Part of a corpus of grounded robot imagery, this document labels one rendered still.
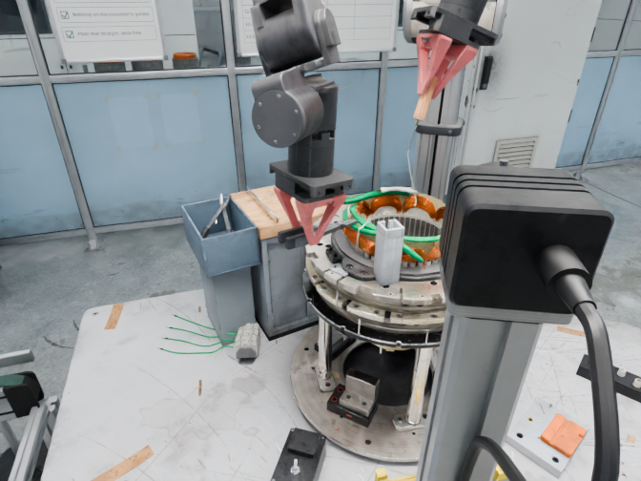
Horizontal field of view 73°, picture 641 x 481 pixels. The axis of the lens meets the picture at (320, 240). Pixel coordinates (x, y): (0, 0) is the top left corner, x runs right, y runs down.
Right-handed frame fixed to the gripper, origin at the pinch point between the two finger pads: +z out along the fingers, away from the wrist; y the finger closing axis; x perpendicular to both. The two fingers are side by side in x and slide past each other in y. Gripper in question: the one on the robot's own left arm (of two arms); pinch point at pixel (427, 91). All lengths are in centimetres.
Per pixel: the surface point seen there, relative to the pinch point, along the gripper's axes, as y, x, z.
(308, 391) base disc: 2, 3, 56
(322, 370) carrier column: 4, 4, 52
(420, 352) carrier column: 10.4, -9.7, 35.7
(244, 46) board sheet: -9, 222, -2
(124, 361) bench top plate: -31, 22, 69
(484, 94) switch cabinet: 130, 185, -23
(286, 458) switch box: -5, -11, 57
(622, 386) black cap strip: 57, -9, 37
